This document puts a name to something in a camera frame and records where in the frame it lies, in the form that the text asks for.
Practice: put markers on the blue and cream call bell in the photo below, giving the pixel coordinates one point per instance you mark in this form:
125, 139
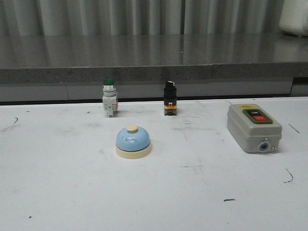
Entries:
133, 142

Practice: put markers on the green pilot light push button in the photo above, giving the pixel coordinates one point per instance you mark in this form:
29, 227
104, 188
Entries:
110, 102

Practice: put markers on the grey stone counter slab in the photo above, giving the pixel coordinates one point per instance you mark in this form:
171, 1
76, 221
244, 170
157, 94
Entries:
153, 58

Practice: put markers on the grey pleated curtain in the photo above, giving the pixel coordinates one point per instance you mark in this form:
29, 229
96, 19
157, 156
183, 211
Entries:
137, 17

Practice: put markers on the white object on counter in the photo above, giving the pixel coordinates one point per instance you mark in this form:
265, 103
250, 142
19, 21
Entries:
294, 17

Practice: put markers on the black selector switch yellow base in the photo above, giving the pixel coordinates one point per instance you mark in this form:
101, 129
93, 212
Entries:
170, 99

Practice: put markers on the grey on off switch box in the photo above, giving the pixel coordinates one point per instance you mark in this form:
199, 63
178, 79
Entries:
253, 128

